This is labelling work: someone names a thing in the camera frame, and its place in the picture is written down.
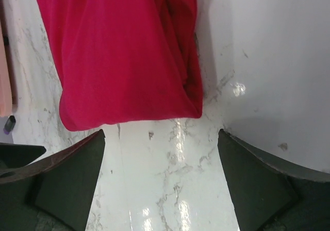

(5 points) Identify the pink tiered shelf stand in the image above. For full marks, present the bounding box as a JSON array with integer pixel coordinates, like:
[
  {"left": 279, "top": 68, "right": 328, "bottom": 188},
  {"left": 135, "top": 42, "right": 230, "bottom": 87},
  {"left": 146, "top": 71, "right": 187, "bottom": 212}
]
[{"left": 1, "top": 6, "right": 13, "bottom": 117}]

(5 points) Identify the purple capped marker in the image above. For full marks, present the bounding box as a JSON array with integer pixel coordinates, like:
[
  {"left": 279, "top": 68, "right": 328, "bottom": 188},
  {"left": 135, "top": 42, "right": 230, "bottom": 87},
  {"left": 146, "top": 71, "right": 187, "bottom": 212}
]
[{"left": 3, "top": 115, "right": 16, "bottom": 135}]

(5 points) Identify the red t shirt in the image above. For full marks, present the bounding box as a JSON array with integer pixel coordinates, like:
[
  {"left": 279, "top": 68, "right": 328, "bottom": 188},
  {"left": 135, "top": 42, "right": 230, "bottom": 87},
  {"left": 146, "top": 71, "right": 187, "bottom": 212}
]
[{"left": 37, "top": 0, "right": 203, "bottom": 131}]

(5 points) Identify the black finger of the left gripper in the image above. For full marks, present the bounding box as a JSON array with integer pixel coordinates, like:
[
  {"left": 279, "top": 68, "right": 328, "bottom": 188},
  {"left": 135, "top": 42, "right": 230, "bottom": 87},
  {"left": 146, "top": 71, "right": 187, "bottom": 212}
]
[{"left": 1, "top": 143, "right": 46, "bottom": 172}]

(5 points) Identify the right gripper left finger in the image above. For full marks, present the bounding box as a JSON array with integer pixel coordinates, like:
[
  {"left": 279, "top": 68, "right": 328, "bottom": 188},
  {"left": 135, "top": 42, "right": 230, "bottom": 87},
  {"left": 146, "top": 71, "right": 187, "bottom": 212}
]
[{"left": 1, "top": 130, "right": 105, "bottom": 230}]

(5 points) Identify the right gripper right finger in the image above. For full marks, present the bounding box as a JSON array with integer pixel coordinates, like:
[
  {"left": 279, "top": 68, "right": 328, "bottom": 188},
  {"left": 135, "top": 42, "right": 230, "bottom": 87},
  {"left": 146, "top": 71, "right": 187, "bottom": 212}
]
[{"left": 218, "top": 129, "right": 329, "bottom": 230}]

